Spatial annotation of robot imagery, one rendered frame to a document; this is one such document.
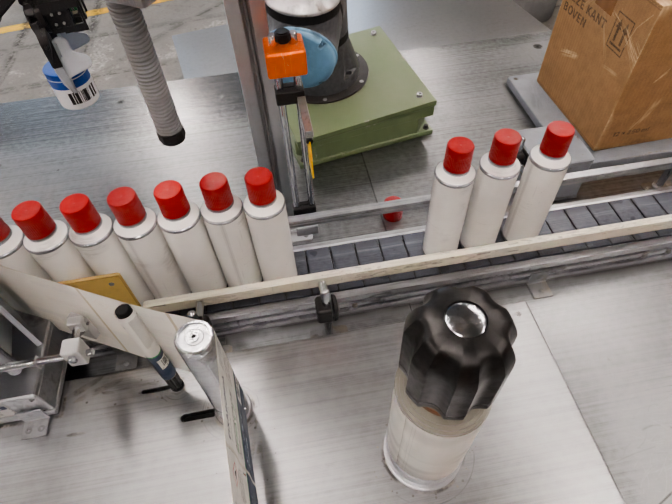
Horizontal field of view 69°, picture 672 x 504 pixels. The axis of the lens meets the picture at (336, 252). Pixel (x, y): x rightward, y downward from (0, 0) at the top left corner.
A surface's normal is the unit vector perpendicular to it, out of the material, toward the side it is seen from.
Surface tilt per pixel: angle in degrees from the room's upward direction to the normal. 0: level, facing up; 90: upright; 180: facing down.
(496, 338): 9
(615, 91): 90
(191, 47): 0
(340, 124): 4
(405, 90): 4
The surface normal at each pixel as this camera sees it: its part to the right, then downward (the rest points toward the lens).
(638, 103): 0.20, 0.77
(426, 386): -0.02, 0.79
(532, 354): -0.04, -0.62
